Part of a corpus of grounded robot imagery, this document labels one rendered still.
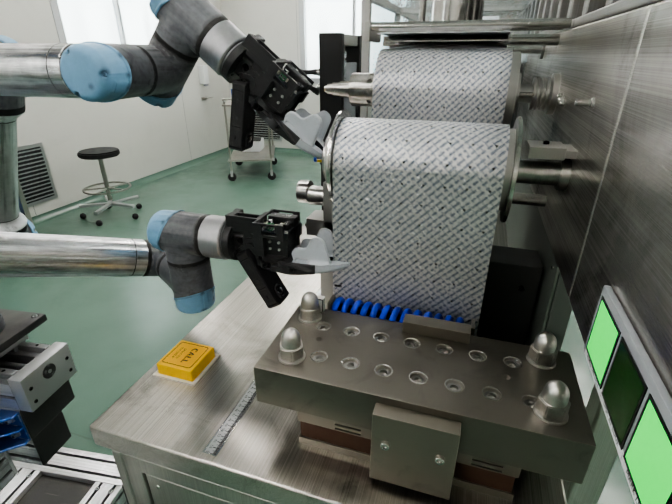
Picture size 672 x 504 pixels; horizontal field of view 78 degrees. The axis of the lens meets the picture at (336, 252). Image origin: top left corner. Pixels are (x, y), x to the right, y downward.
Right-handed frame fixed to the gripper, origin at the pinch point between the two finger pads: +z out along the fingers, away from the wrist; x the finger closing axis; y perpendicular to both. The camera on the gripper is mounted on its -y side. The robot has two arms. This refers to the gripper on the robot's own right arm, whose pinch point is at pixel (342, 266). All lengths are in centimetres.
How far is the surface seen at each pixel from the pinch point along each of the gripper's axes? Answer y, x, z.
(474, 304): -3.1, -0.2, 20.8
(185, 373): -17.3, -13.4, -23.2
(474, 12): 41, 73, 13
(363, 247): 3.9, -0.2, 3.4
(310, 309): -3.8, -8.2, -2.5
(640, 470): 8.2, -35.5, 29.7
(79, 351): -109, 68, -164
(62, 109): -16, 258, -357
